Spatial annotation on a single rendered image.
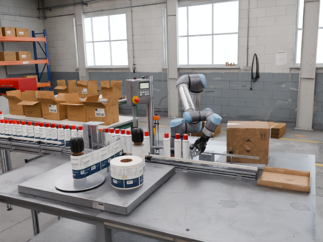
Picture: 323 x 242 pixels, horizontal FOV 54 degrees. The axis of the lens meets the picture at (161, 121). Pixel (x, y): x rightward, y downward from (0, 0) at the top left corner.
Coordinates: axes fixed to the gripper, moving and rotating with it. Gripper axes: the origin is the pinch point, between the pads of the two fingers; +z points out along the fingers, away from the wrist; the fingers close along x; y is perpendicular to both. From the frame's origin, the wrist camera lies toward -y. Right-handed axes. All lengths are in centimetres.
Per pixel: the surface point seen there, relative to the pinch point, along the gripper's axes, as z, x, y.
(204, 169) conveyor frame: 1.6, 12.4, 5.9
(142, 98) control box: -13, -58, -6
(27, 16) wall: 196, -748, -561
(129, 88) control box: -16, -69, 0
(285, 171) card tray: -23, 57, -12
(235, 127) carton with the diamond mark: -28.7, 12.7, -18.5
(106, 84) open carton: 154, -291, -366
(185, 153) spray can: 1.5, -5.5, 2.7
